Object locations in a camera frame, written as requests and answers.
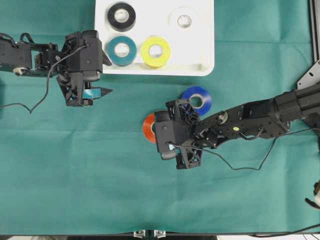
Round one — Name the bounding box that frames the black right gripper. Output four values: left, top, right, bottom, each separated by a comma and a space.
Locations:
165, 99, 202, 170

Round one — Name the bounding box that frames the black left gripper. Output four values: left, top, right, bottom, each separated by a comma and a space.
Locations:
57, 42, 113, 107

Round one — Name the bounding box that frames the teal tape roll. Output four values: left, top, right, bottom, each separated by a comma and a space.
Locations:
106, 35, 137, 67

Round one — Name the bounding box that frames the red tape roll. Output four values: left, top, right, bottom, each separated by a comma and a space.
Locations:
142, 113, 156, 144

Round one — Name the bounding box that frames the blue tape roll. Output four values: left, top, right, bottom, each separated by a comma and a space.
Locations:
181, 86, 212, 117

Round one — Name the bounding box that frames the black tape roll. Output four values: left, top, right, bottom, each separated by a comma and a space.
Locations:
107, 2, 136, 32

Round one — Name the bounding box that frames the yellow tape roll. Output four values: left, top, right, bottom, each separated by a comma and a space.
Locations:
140, 36, 171, 69

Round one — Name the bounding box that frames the white tape roll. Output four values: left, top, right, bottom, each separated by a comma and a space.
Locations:
168, 6, 200, 32

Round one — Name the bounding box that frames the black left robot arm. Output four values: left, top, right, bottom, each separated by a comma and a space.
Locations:
0, 30, 112, 107

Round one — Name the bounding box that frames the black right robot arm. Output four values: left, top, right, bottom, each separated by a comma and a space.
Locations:
156, 83, 320, 169

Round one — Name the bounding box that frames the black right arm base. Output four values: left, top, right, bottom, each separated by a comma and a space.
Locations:
297, 60, 320, 137

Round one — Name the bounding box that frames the white plastic tray case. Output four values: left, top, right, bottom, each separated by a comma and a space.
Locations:
94, 0, 215, 76

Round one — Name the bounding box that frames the green table cloth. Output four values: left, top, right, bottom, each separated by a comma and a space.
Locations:
0, 0, 320, 235

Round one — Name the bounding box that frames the silver right table clamp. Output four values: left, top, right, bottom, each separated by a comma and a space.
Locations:
153, 230, 166, 239

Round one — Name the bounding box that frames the silver table clamp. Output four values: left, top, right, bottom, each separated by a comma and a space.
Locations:
153, 230, 166, 239
133, 230, 146, 239

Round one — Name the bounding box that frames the silver left table clamp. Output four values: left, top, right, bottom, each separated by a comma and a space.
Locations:
133, 230, 146, 239

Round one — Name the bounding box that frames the black white object at edge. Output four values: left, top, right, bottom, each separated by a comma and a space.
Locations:
305, 181, 320, 210

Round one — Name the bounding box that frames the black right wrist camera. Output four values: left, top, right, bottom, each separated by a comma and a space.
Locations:
154, 110, 191, 160

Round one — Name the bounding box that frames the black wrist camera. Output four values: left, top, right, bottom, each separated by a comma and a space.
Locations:
154, 110, 191, 160
63, 30, 103, 82

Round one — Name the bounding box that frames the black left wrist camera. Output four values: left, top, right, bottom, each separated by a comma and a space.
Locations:
63, 30, 103, 82

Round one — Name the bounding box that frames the black left camera cable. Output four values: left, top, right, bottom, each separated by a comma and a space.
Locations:
0, 43, 88, 115

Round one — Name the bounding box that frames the black camera cable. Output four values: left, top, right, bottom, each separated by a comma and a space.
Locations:
169, 127, 320, 171
0, 43, 88, 115

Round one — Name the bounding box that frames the black right camera cable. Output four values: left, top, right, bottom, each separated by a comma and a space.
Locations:
169, 127, 320, 171

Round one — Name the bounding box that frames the black cable at bottom edge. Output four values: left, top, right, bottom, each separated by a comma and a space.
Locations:
246, 222, 320, 238

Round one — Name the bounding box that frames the aluminium frame rail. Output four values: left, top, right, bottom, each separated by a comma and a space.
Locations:
309, 0, 320, 62

